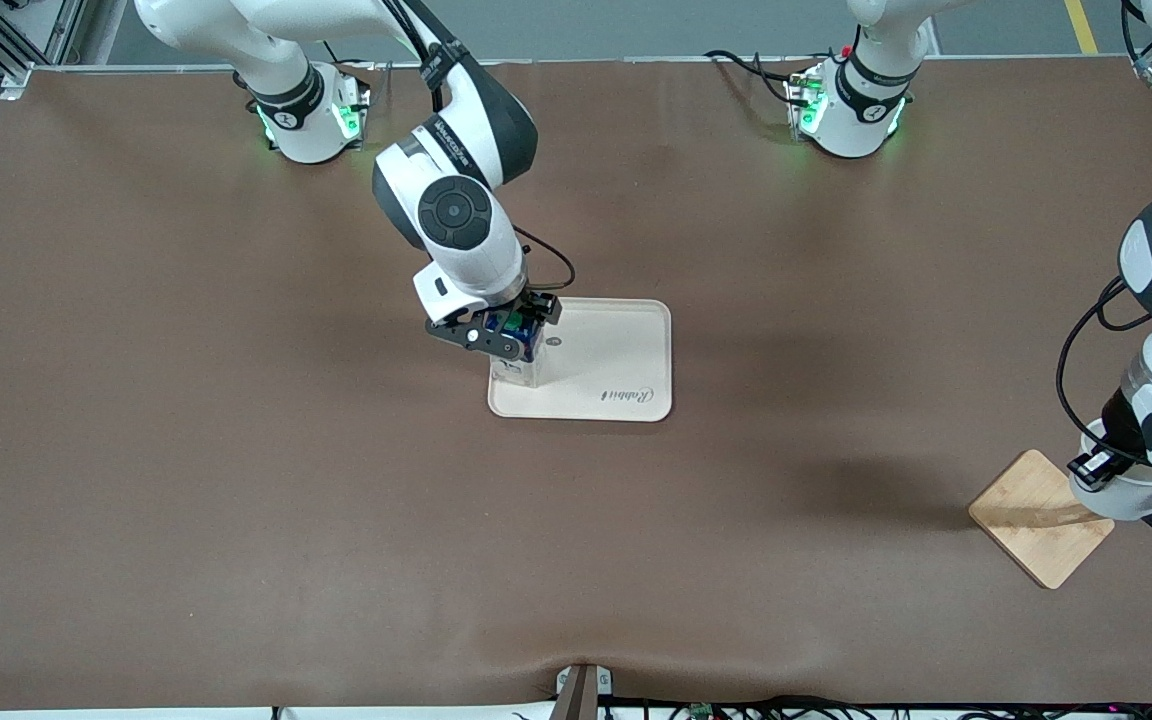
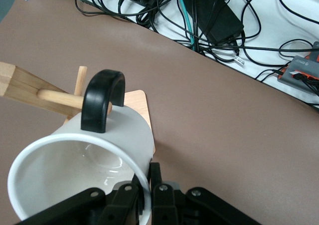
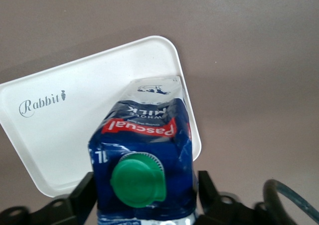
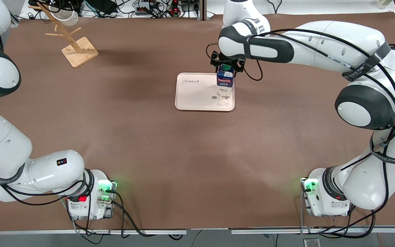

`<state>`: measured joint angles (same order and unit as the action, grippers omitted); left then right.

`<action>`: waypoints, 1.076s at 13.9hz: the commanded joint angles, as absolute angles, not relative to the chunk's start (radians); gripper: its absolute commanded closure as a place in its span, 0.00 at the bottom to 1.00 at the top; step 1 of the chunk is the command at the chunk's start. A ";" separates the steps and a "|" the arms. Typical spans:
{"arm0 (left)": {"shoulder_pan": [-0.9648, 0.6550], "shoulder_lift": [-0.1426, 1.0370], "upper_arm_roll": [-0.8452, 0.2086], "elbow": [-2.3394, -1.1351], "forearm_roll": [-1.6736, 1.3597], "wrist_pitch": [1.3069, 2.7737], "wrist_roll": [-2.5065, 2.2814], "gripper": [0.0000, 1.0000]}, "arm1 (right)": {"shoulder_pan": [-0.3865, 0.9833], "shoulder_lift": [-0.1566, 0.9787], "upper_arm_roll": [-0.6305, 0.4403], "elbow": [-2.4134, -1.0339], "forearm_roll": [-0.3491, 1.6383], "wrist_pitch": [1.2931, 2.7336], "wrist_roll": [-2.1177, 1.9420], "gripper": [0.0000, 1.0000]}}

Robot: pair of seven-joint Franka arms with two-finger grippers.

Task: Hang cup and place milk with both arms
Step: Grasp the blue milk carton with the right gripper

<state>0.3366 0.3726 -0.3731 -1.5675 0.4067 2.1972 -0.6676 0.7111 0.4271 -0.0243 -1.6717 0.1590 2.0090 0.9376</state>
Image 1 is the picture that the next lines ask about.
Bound brown camera mount post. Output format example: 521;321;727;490
554;662;613;720

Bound black base power cable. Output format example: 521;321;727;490
704;48;807;109
321;38;377;73

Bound wooden cup rack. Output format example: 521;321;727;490
968;449;1152;590

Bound brown table cover mat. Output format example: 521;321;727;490
0;57;1152;713

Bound beige plastic tray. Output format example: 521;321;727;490
487;297;674;423

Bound aluminium frame profile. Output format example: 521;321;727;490
0;0;87;86

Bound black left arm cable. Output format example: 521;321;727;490
1056;0;1152;466

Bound blue milk carton green cap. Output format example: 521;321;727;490
489;310;545;389

